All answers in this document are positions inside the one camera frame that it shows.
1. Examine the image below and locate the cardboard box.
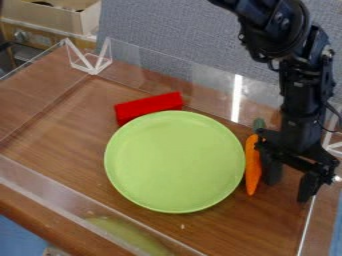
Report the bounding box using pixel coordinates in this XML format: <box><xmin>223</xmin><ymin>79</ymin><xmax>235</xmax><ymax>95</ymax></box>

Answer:
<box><xmin>2</xmin><ymin>0</ymin><xmax>102</xmax><ymax>35</ymax></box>

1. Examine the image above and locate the orange toy carrot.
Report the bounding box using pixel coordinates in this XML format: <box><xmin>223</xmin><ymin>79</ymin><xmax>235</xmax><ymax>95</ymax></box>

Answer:
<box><xmin>245</xmin><ymin>133</ymin><xmax>262</xmax><ymax>196</ymax></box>

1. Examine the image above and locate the red wedge block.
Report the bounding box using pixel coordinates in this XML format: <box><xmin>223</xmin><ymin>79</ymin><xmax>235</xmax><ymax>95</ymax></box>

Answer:
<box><xmin>114</xmin><ymin>92</ymin><xmax>183</xmax><ymax>125</ymax></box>

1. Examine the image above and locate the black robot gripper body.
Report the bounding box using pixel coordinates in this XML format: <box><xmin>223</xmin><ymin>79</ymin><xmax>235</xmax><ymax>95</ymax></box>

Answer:
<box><xmin>255</xmin><ymin>128</ymin><xmax>340</xmax><ymax>184</ymax></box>

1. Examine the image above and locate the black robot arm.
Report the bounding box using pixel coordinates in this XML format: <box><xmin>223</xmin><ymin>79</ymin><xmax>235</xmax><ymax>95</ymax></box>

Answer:
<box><xmin>207</xmin><ymin>0</ymin><xmax>340</xmax><ymax>202</ymax></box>

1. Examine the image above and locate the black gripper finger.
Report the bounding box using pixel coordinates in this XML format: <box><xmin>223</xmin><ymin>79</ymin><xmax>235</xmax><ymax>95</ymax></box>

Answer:
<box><xmin>297</xmin><ymin>172</ymin><xmax>322</xmax><ymax>203</ymax></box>
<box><xmin>261</xmin><ymin>150</ymin><xmax>283</xmax><ymax>186</ymax></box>

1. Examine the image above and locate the clear acrylic enclosure wall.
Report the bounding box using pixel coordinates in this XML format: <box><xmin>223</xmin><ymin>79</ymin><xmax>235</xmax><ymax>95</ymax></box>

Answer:
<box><xmin>0</xmin><ymin>42</ymin><xmax>341</xmax><ymax>256</ymax></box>

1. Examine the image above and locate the black cable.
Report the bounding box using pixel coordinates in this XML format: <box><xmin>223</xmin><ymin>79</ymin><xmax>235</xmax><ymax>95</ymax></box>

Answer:
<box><xmin>321</xmin><ymin>99</ymin><xmax>342</xmax><ymax>134</ymax></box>

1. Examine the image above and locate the green round plate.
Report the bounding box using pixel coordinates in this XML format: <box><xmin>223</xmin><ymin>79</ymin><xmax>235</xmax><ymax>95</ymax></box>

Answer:
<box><xmin>104</xmin><ymin>111</ymin><xmax>245</xmax><ymax>214</ymax></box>

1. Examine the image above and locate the wooden shelf with knob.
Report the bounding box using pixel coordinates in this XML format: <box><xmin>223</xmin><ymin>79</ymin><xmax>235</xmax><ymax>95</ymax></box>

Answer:
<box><xmin>0</xmin><ymin>17</ymin><xmax>99</xmax><ymax>73</ymax></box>

